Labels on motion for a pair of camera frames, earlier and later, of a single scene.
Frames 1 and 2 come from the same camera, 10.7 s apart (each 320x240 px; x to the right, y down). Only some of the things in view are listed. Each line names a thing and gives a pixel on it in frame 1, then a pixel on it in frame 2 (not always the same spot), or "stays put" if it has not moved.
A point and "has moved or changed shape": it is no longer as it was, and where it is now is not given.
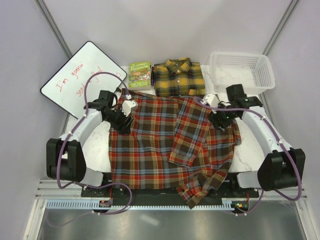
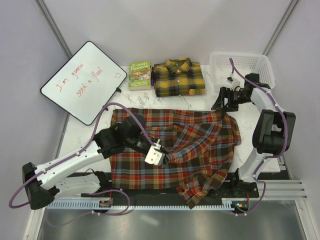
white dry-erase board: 67,87 stays put
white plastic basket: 253,70 stays put
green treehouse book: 139,75 stays put
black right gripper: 214,118 → 219,103
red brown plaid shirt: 172,144 has moved or changed shape
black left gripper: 123,128 → 166,153
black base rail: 229,191 stays put
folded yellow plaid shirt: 178,76 stays put
